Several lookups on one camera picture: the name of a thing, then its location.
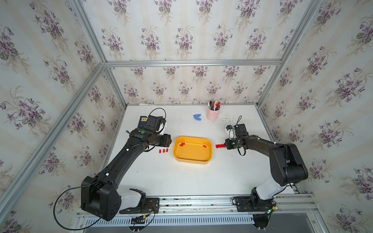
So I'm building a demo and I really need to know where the yellow plastic storage box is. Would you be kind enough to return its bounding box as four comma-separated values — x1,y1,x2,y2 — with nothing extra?
173,136,213,165

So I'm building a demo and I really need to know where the dark blue notebook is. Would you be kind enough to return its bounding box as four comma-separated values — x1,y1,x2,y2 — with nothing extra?
138,116,148,128

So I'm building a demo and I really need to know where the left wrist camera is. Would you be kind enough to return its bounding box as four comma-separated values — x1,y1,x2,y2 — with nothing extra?
143,115,166,134

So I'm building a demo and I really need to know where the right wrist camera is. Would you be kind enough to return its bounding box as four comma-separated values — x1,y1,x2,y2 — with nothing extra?
225,124,249,139

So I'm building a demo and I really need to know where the aluminium front rail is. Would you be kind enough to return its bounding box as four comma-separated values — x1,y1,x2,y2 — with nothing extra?
72,194,322,232

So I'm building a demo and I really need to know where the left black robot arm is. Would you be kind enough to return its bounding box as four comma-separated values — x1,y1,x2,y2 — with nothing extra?
81,128,172,221

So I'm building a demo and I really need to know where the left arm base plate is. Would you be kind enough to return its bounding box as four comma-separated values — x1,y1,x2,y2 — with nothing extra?
119,198,160,214

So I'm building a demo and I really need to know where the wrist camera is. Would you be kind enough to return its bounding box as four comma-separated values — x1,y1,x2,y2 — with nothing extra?
143,115,166,134
225,124,249,139

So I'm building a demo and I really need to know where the blue plastic clip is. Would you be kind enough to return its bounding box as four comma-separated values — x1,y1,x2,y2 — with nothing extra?
193,114,202,121

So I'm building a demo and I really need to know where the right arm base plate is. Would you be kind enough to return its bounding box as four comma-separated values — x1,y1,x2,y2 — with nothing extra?
231,196,276,213

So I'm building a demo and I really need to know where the pink pen cup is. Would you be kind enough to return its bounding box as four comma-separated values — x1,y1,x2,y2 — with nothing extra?
207,101,221,121

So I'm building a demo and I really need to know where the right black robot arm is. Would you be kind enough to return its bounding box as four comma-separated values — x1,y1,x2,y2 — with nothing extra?
224,135,309,204

